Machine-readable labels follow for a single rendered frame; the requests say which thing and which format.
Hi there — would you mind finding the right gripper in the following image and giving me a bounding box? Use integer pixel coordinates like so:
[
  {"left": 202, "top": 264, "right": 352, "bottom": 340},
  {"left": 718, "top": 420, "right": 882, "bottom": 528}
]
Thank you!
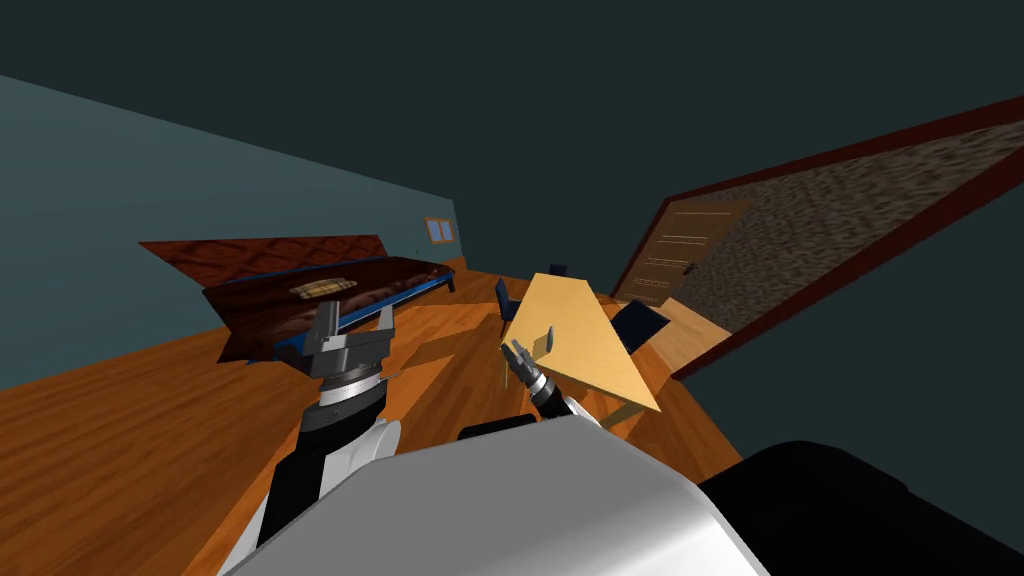
[{"left": 499, "top": 338, "right": 546, "bottom": 389}]

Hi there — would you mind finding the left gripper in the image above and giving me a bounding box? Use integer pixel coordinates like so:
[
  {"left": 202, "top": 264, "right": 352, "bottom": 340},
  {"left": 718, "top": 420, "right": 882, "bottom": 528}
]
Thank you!
[{"left": 300, "top": 299, "right": 397, "bottom": 381}]

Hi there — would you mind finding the light wooden table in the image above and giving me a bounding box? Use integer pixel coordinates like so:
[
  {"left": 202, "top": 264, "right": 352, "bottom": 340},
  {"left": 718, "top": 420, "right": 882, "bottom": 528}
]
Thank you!
[{"left": 499, "top": 271, "right": 665, "bottom": 429}]

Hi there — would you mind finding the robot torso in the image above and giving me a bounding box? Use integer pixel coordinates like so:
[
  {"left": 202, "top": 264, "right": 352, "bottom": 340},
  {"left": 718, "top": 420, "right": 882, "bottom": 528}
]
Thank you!
[{"left": 217, "top": 413, "right": 771, "bottom": 576}]

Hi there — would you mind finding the brown wooden door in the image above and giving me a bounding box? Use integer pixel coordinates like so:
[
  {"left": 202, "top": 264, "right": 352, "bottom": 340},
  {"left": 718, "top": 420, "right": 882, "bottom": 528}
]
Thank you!
[{"left": 619, "top": 199, "right": 755, "bottom": 310}]

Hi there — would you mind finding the dark brown bed blue frame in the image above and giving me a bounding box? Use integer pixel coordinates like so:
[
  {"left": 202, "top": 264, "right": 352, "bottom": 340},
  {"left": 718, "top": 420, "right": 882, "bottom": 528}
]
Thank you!
[{"left": 137, "top": 234, "right": 458, "bottom": 367}]

